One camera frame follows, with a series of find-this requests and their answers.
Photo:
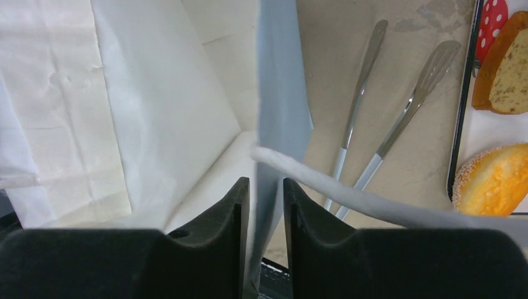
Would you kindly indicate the light blue paper bag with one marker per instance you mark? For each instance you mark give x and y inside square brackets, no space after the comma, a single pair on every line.
[112,117]

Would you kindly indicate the white strawberry tray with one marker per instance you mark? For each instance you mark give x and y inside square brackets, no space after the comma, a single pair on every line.
[479,130]

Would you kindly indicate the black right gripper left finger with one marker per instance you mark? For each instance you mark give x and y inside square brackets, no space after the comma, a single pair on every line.
[202,259]

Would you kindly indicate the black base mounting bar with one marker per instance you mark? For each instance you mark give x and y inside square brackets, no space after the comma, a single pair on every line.
[275,281]

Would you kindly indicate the orange fake pastry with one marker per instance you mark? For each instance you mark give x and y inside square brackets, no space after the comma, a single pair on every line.
[492,183]

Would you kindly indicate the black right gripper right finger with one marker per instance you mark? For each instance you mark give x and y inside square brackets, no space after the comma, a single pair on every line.
[330,259]

